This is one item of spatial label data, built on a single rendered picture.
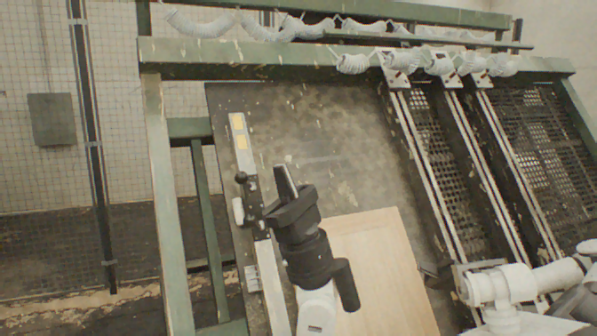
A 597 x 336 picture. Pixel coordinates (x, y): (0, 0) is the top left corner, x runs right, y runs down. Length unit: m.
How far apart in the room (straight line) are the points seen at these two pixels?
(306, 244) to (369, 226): 0.63
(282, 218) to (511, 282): 0.42
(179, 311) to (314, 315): 0.42
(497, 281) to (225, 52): 0.98
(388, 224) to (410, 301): 0.25
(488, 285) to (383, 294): 0.51
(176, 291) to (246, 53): 0.76
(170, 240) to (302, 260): 0.48
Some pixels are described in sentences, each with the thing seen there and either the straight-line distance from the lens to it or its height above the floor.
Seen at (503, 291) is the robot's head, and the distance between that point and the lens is 0.75.
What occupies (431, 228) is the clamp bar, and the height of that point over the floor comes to 1.28.
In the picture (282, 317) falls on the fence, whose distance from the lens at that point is 1.02.
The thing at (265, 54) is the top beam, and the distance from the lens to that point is 1.26.
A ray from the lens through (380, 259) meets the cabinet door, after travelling 1.20.
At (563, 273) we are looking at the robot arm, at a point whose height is 1.29.
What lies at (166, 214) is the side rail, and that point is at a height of 1.43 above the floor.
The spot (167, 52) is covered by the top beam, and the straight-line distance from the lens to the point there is 1.19.
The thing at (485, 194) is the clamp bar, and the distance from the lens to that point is 1.54.
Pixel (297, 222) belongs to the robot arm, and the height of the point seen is 1.56.
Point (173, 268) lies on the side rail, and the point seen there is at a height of 1.32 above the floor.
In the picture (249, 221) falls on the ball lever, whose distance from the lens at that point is 0.91.
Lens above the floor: 1.77
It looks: 14 degrees down
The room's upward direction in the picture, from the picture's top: straight up
